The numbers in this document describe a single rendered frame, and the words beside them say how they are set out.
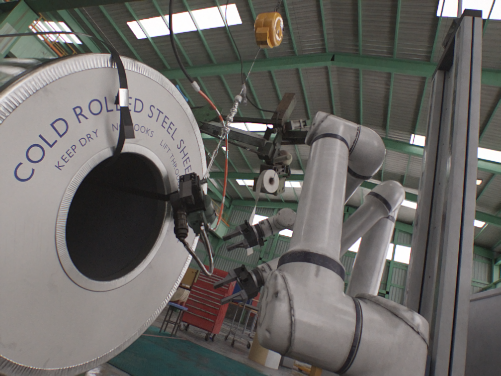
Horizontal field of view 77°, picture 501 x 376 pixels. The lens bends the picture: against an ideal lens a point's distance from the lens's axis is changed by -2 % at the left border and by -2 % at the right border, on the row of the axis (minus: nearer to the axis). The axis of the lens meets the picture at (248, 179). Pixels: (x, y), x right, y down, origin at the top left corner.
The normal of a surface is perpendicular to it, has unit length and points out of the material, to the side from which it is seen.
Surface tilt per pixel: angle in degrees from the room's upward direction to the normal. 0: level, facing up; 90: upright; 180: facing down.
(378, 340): 87
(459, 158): 90
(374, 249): 90
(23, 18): 90
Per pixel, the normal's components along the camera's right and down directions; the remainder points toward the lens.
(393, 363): 0.00, -0.29
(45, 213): 0.90, 0.15
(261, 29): -0.35, -0.29
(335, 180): 0.39, -0.55
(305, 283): -0.07, -0.72
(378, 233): -0.17, -0.44
